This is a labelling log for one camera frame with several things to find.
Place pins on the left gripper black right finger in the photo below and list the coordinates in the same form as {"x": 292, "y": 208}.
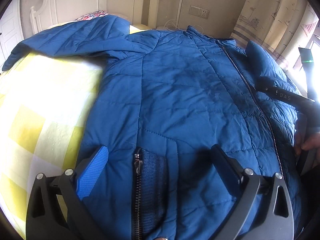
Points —
{"x": 263, "y": 207}

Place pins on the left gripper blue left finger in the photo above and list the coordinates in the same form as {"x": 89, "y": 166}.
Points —
{"x": 56, "y": 209}

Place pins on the blue quilted puffer jacket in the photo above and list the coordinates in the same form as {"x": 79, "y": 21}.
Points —
{"x": 165, "y": 98}

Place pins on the person's right hand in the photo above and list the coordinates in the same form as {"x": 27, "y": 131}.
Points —
{"x": 312, "y": 143}

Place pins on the cream patterned curtain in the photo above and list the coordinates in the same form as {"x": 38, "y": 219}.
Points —
{"x": 281, "y": 27}

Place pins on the yellow white checked bed sheet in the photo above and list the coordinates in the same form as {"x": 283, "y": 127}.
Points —
{"x": 69, "y": 93}

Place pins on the white wardrobe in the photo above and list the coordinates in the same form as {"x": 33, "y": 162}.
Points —
{"x": 11, "y": 29}

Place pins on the floral patterned pillow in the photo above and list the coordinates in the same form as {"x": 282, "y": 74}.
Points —
{"x": 92, "y": 15}

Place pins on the white wooden headboard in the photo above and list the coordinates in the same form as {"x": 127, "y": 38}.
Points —
{"x": 54, "y": 12}

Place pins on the beige wall socket plate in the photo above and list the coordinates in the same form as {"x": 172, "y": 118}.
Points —
{"x": 199, "y": 12}

